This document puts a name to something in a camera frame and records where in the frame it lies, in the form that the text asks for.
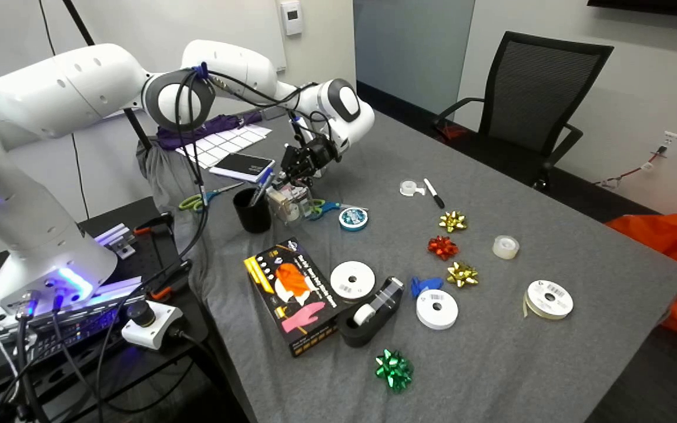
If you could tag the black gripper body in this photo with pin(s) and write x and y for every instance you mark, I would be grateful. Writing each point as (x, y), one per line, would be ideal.
(310, 156)

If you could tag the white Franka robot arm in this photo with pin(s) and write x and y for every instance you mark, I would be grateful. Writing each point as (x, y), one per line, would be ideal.
(48, 96)

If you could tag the blue pen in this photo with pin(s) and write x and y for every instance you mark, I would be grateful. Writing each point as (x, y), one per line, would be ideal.
(262, 190)

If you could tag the blue and green scissors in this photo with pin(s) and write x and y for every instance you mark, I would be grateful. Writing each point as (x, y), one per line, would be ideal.
(323, 210)

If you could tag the black notebook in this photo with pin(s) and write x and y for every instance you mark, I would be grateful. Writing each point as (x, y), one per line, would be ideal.
(242, 166)

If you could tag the black cup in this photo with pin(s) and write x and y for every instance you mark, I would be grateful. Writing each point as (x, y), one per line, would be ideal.
(252, 214)

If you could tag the teal ribbon spool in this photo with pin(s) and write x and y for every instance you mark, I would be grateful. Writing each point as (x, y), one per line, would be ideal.
(353, 218)

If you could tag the purple cloth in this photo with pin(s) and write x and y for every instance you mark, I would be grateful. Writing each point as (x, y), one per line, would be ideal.
(224, 125)

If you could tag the small white tape roll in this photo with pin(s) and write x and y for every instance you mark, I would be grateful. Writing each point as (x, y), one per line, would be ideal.
(409, 190)

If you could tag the white ribbon spool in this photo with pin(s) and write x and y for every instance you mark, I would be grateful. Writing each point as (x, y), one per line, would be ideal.
(435, 308)
(351, 281)

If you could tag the black box with orange print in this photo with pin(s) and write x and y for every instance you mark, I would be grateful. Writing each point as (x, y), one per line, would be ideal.
(294, 297)

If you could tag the black marker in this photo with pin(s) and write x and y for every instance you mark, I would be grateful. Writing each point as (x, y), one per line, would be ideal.
(433, 193)

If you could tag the black tape dispenser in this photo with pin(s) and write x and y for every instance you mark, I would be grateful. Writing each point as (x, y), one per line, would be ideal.
(370, 314)

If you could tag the red gift bow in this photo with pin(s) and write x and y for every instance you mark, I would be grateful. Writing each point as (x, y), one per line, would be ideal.
(442, 247)

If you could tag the blue gift bow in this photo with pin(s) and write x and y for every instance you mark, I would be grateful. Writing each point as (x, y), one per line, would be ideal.
(421, 286)

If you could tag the gold gift bow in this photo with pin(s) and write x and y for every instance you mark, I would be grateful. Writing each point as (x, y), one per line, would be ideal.
(461, 276)
(451, 221)

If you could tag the green gift bow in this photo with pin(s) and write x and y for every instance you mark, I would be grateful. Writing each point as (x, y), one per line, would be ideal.
(394, 370)

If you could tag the whiteboard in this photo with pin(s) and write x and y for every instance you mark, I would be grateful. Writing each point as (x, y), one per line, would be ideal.
(135, 19)

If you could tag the black office chair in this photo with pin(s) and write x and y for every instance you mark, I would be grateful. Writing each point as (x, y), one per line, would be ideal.
(539, 96)

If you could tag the black tripod pole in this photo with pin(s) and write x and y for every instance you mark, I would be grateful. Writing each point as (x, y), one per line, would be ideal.
(81, 19)

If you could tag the grey tablecloth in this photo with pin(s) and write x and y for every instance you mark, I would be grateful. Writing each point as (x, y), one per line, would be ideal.
(510, 354)

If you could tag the white wall thermostat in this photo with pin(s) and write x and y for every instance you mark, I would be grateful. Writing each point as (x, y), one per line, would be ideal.
(293, 16)

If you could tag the silver metal bracket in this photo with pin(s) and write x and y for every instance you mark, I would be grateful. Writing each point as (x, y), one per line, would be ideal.
(115, 239)

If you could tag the silver robot base rail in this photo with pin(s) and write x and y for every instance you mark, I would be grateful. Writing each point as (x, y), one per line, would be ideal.
(65, 308)

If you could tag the black wall screen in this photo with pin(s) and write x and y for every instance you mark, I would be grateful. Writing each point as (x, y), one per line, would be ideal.
(651, 5)

